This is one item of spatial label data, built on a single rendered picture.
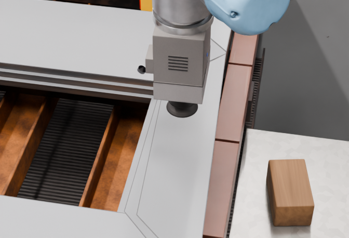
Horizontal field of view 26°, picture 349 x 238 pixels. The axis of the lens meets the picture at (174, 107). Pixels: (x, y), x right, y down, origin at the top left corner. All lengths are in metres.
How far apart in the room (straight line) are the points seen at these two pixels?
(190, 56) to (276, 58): 0.81
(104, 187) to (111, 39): 0.25
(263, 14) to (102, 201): 0.57
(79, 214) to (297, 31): 0.81
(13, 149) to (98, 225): 0.39
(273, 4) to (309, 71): 0.97
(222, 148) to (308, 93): 0.68
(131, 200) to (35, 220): 0.13
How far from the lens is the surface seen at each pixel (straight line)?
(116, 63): 1.22
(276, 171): 1.23
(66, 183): 1.45
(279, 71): 1.74
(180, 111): 1.01
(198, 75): 0.93
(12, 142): 1.36
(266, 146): 1.33
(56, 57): 1.25
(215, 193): 1.06
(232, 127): 1.15
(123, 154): 1.31
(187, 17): 0.89
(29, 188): 1.45
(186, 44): 0.90
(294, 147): 1.34
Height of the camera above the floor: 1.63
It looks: 43 degrees down
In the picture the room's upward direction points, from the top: straight up
